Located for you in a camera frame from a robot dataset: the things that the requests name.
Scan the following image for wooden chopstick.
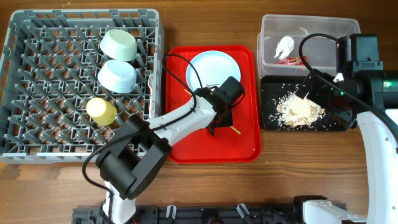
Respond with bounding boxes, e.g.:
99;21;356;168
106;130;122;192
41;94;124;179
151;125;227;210
184;89;241;135

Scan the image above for rice food scraps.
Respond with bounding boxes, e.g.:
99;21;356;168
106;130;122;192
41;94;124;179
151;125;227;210
268;91;326;128

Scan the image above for red snack wrapper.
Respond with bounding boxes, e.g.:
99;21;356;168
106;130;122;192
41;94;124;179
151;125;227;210
277;57;304;65

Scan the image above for white napkin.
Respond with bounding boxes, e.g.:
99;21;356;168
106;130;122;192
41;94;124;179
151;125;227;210
274;35;295;60

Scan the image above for light blue saucer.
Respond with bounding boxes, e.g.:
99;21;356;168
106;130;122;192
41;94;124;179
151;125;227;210
98;60;137;93

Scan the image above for yellow plastic cup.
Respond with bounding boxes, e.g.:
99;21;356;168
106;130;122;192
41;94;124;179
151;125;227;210
86;98;117;126

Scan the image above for green bowl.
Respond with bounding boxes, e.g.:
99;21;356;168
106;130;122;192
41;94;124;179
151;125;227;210
99;29;137;62

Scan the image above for white plastic fork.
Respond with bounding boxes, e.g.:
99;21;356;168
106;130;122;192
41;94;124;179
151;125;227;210
147;74;154;118

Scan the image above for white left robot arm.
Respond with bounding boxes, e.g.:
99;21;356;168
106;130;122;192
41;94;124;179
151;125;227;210
95;93;234;223

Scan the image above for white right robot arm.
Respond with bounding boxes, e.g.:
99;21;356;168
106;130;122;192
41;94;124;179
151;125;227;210
297;70;397;223

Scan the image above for grey dishwasher rack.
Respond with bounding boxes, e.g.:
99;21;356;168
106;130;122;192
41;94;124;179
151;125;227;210
1;9;164;164

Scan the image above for red plastic tray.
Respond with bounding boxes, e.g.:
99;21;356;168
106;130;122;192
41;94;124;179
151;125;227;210
169;45;262;164

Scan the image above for light blue plate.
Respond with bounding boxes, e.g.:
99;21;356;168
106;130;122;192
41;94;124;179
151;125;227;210
186;50;241;91

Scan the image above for black plastic tray bin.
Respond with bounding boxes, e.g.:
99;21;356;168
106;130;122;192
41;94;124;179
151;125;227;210
260;75;357;131

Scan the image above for clear plastic bin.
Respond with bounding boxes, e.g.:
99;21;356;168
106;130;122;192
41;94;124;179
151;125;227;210
257;14;361;77

